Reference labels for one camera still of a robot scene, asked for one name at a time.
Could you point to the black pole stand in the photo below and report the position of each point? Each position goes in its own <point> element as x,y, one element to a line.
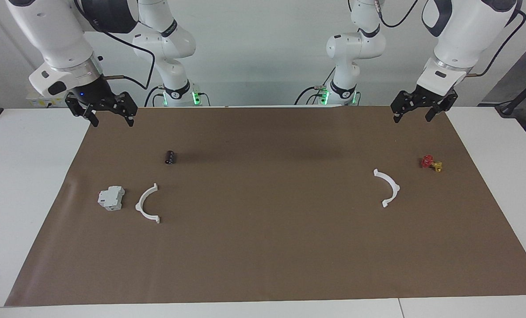
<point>508,108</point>

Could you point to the red yellow valve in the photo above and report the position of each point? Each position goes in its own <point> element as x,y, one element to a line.
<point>427,161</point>

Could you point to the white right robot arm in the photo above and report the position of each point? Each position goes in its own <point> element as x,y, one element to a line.
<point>51,31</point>

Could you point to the black cylindrical capacitor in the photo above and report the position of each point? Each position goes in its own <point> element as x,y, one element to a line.
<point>170,157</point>

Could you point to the dark grey partition panel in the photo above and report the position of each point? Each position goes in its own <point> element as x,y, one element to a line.
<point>524,75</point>

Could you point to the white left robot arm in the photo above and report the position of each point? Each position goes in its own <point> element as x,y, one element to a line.
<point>462,31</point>

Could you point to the white yellow labelled box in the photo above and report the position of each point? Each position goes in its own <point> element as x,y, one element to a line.
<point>42,102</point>

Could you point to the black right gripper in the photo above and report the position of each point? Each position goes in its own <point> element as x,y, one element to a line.
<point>93,95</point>

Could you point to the brown table mat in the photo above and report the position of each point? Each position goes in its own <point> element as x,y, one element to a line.
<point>263,256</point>

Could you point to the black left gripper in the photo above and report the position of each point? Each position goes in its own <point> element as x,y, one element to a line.
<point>426,100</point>

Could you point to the white circuit breaker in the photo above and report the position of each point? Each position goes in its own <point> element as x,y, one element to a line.
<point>111,198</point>

